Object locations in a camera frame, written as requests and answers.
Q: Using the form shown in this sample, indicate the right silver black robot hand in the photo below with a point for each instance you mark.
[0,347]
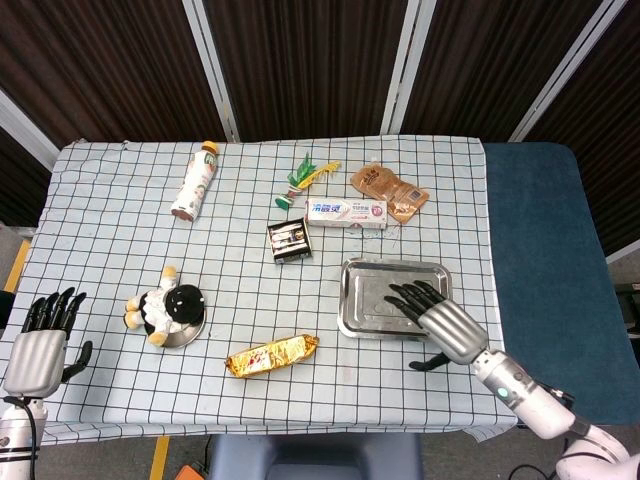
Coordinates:
[452,330]

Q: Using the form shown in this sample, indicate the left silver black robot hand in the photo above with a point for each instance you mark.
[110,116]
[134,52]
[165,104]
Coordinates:
[35,362]

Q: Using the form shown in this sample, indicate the black white plush toy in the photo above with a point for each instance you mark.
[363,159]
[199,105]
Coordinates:
[182,302]

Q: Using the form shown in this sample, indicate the gold foil snack packet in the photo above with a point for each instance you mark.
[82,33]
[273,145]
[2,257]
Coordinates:
[270,356]

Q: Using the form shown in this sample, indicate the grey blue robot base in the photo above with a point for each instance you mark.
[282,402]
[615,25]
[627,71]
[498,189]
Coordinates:
[315,455]

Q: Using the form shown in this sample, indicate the white black checkered tablecloth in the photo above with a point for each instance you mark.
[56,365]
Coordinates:
[400,380]

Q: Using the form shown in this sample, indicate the rectangular steel tray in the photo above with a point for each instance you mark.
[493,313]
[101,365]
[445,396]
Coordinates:
[365,290]

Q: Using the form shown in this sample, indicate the round steel plate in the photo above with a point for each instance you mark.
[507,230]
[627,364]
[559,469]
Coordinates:
[182,339]

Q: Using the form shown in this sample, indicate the white toothpaste box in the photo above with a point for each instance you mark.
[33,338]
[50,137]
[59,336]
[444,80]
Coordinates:
[345,212]

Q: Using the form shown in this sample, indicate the brown food pouch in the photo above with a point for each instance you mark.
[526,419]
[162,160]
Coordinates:
[380,182]

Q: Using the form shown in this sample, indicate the black equipment box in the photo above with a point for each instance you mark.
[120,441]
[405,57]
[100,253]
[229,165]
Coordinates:
[630,310]

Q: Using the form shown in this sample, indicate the dark brown partition panel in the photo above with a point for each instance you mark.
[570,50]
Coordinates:
[500,60]
[15,180]
[610,150]
[310,65]
[100,60]

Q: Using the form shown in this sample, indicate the black drink carton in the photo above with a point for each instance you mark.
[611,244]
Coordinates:
[290,240]

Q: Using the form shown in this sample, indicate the orange box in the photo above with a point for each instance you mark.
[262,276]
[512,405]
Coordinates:
[187,472]

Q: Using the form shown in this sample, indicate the green feather shuttlecock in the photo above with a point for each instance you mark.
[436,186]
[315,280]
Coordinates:
[302,172]

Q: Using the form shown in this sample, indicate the white yellow-capped drink bottle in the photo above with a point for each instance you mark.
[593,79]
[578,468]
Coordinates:
[196,182]

